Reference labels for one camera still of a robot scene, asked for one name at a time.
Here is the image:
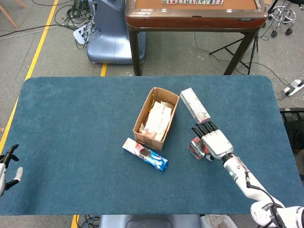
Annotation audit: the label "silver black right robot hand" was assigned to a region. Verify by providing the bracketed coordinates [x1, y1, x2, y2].
[191, 121, 235, 162]

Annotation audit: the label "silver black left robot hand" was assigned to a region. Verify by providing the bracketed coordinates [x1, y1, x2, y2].
[0, 144, 24, 197]

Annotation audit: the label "clear red black small box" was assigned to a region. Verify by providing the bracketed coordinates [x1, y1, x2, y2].
[187, 136, 210, 161]

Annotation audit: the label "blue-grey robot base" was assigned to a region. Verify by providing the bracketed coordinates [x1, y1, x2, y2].
[86, 0, 147, 64]

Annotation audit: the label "white floral toothpaste box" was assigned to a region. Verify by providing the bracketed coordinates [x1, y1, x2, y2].
[180, 87, 211, 124]

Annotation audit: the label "blue cookie package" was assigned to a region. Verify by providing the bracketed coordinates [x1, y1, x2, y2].
[122, 137, 169, 173]

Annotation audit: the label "open cardboard box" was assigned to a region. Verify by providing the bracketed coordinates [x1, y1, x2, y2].
[132, 86, 181, 152]

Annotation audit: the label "white snack packets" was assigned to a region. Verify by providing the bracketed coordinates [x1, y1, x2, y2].
[139, 101, 173, 143]

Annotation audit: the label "blue felt table mat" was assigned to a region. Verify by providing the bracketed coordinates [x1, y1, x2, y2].
[0, 75, 302, 216]

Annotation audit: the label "black equipment crate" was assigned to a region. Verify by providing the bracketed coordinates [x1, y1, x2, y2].
[279, 108, 304, 153]

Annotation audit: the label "crumpled white plastic bag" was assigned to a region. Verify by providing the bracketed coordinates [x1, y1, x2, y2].
[200, 213, 239, 228]

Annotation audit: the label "black tripod stand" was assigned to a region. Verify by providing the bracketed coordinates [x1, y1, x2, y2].
[209, 35, 260, 76]

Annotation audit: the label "white power strip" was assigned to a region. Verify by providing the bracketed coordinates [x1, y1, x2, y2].
[282, 79, 304, 96]
[73, 26, 90, 45]

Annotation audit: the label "grey robot torso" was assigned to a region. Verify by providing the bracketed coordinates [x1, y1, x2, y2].
[98, 214, 201, 228]

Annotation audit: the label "brown mahjong table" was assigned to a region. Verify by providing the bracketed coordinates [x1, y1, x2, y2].
[125, 0, 268, 76]

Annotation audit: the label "black stool chrome base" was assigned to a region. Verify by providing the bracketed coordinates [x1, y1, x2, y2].
[267, 0, 297, 38]

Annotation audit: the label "face-up mahjong tile row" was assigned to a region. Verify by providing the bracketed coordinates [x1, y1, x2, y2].
[162, 0, 224, 5]

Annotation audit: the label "white chair wooden legs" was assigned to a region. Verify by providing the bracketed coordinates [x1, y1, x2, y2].
[0, 0, 27, 29]

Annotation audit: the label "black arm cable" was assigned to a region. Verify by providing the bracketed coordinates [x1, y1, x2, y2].
[244, 171, 287, 228]

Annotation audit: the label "long black floor cable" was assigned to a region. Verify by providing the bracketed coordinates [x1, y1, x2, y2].
[0, 23, 75, 39]

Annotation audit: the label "black cable bundle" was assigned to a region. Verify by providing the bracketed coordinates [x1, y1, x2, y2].
[54, 0, 97, 49]

